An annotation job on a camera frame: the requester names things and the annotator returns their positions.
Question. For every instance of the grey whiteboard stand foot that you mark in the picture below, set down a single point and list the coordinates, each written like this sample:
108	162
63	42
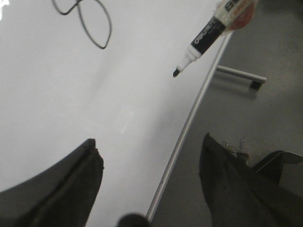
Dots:
256	80

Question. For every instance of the white whiteboard with aluminium frame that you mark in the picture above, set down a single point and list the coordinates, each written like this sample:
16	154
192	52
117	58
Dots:
57	89

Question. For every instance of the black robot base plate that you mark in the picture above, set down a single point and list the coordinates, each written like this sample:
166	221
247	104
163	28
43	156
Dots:
272	165

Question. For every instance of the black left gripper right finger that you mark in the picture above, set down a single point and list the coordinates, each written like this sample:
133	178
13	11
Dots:
238	196

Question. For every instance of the black white whiteboard marker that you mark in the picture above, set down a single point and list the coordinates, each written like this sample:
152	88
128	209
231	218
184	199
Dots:
229	15

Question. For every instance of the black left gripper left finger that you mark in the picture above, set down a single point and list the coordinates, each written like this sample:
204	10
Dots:
61	196

